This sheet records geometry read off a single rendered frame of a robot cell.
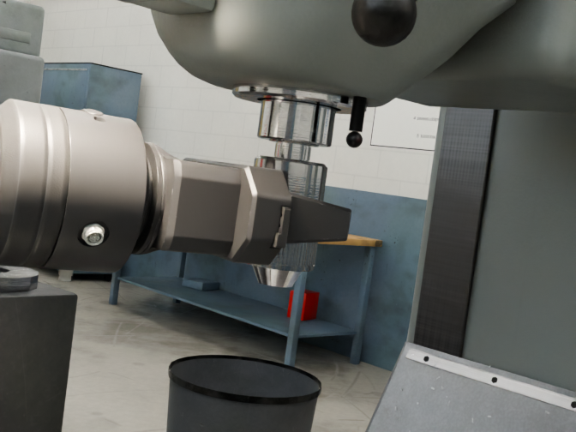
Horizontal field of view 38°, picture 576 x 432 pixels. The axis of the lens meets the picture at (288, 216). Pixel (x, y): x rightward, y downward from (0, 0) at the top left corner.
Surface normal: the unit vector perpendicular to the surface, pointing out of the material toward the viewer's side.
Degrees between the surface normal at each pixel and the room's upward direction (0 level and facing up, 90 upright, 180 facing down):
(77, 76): 90
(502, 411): 63
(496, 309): 90
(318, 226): 90
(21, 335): 90
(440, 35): 118
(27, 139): 58
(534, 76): 153
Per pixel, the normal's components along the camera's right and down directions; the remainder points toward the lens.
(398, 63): 0.49, 0.67
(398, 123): -0.71, -0.06
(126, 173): 0.52, -0.19
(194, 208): 0.50, 0.11
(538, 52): -0.59, 0.12
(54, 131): 0.46, -0.59
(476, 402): -0.57, -0.51
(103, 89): 0.69, 0.13
